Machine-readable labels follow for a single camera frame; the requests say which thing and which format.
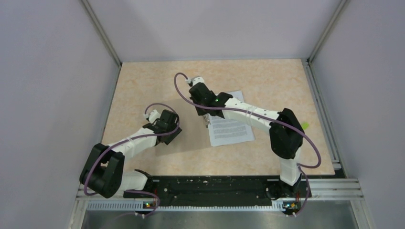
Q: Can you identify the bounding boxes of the printed white paper sheets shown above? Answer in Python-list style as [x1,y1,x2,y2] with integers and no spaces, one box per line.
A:
[207,91,256,147]

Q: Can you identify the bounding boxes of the metal folder clip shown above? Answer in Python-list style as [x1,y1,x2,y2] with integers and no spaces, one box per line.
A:
[203,114,211,128]

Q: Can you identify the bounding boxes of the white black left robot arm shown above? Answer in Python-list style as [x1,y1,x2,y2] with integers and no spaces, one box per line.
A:
[79,109,181,198]

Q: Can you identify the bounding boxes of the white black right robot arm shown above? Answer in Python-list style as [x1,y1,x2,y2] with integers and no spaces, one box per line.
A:
[189,83,303,197]

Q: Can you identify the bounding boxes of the light green block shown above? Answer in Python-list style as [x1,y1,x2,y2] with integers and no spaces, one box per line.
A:
[301,122,309,130]

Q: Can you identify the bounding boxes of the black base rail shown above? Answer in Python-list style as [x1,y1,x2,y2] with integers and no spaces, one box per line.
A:
[123,176,311,207]

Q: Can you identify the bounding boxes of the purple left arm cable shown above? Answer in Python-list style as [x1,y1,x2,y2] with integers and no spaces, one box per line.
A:
[83,103,181,219]

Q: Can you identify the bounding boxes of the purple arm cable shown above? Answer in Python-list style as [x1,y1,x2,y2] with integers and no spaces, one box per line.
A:
[174,73,322,217]
[83,103,181,219]

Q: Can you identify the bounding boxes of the white slotted cable duct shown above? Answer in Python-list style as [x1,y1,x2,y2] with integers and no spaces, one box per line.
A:
[86,200,286,212]

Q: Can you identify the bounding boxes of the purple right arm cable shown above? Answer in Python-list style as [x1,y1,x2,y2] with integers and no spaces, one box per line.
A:
[174,73,322,217]

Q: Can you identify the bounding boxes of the aluminium frame rail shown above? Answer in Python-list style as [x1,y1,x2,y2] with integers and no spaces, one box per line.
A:
[309,178,364,201]

